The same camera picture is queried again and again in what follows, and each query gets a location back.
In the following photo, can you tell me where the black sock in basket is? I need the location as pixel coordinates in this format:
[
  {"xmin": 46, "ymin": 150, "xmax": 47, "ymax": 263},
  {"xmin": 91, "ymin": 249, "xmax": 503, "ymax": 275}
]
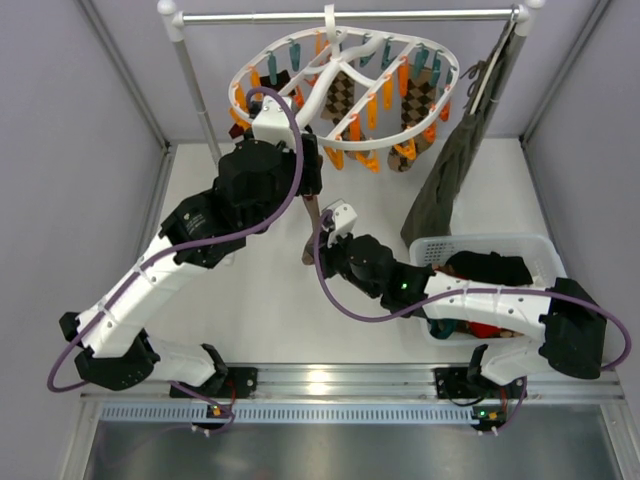
[{"xmin": 443, "ymin": 251, "xmax": 534, "ymax": 287}]

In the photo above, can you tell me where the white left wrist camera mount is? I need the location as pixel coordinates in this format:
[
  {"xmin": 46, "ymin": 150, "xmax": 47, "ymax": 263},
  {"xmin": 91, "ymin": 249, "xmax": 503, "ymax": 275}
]
[{"xmin": 251, "ymin": 96, "xmax": 295, "ymax": 148}]

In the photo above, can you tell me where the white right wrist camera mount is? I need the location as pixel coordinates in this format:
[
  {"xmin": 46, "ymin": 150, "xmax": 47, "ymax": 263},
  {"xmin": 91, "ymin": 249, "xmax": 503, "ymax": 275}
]
[{"xmin": 322, "ymin": 199, "xmax": 358, "ymax": 237}]

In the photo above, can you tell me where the white and steel clothes rack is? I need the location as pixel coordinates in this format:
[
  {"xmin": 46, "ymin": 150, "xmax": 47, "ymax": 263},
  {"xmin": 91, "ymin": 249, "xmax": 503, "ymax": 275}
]
[{"xmin": 157, "ymin": 1, "xmax": 544, "ymax": 172}]

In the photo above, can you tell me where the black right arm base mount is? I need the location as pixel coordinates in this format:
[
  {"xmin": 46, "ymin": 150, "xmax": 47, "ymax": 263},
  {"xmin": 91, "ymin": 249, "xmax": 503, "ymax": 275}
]
[{"xmin": 434, "ymin": 367, "xmax": 524, "ymax": 407}]

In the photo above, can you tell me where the teal green sock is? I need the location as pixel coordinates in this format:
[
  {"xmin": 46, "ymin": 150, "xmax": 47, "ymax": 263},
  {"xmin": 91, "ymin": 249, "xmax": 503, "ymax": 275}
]
[{"xmin": 428, "ymin": 319, "xmax": 458, "ymax": 341}]

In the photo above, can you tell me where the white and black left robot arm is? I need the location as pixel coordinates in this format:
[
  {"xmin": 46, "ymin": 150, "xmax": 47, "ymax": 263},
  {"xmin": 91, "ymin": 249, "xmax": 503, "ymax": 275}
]
[{"xmin": 59, "ymin": 131, "xmax": 322, "ymax": 395}]

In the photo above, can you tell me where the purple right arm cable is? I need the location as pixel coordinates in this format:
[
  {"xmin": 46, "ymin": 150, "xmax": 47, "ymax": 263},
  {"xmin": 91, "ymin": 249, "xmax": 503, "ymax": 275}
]
[{"xmin": 315, "ymin": 209, "xmax": 632, "ymax": 372}]

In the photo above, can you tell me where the white round clip hanger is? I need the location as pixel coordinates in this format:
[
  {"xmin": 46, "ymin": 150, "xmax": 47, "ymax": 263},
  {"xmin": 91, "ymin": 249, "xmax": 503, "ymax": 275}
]
[{"xmin": 228, "ymin": 19, "xmax": 460, "ymax": 172}]

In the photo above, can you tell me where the white plastic laundry basket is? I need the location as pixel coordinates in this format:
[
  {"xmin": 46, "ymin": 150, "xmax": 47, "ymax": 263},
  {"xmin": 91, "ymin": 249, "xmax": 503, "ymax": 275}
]
[{"xmin": 409, "ymin": 234, "xmax": 566, "ymax": 348}]

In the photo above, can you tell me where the olive green hanging garment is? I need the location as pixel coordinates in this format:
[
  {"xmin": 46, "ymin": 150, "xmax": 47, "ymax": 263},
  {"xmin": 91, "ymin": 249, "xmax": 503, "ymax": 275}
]
[{"xmin": 400, "ymin": 22, "xmax": 515, "ymax": 246}]

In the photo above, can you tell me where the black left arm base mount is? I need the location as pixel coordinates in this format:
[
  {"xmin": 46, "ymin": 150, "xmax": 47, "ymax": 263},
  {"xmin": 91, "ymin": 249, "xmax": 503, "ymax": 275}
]
[{"xmin": 181, "ymin": 367, "xmax": 258, "ymax": 399}]

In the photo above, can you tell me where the grey slotted cable duct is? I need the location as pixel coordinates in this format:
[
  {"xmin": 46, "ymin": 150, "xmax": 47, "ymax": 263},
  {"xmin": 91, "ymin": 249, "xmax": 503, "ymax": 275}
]
[{"xmin": 100, "ymin": 402, "xmax": 501, "ymax": 425}]

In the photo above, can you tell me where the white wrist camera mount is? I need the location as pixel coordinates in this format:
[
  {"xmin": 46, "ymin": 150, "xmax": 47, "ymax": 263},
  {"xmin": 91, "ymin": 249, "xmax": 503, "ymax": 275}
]
[
  {"xmin": 251, "ymin": 96, "xmax": 295, "ymax": 148},
  {"xmin": 322, "ymin": 199, "xmax": 358, "ymax": 237}
]

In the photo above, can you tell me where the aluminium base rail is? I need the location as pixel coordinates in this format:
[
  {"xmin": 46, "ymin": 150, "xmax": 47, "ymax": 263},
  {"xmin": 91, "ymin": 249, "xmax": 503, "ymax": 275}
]
[{"xmin": 231, "ymin": 364, "xmax": 625, "ymax": 404}]

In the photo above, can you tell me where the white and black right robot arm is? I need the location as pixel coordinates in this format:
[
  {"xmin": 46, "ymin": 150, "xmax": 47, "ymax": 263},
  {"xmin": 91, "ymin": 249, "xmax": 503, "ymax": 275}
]
[{"xmin": 312, "ymin": 233, "xmax": 607, "ymax": 386}]

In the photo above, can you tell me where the red santa sock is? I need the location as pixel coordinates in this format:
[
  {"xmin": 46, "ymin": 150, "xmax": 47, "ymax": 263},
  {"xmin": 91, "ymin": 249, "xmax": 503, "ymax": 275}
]
[{"xmin": 468, "ymin": 322, "xmax": 520, "ymax": 339}]

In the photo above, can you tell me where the beige ribbed sock striped cuff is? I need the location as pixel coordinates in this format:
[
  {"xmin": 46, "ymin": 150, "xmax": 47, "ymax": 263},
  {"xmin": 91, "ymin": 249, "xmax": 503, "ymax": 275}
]
[{"xmin": 228, "ymin": 69, "xmax": 291, "ymax": 144}]

